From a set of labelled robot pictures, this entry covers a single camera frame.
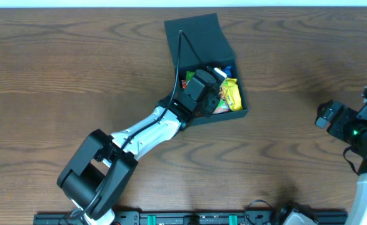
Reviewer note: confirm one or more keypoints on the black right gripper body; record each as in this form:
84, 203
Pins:
346, 126

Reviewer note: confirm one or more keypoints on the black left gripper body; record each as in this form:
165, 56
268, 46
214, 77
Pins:
211, 102

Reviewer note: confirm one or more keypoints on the green candy bag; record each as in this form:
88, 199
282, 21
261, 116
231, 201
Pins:
189, 76

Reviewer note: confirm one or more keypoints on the yellow snack packet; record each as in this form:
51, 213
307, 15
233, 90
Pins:
231, 94

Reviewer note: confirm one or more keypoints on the blue cookie roll packet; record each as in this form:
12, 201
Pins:
227, 71

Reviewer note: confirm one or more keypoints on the dark green gift box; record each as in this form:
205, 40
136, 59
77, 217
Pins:
197, 42

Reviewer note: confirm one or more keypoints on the red Hello Panda snack box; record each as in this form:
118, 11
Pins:
184, 84

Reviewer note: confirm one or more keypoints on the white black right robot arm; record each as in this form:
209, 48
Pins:
358, 213

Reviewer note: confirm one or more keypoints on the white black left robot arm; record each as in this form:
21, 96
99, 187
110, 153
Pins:
97, 174

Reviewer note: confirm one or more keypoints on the black aluminium mounting rail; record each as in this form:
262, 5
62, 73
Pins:
289, 213

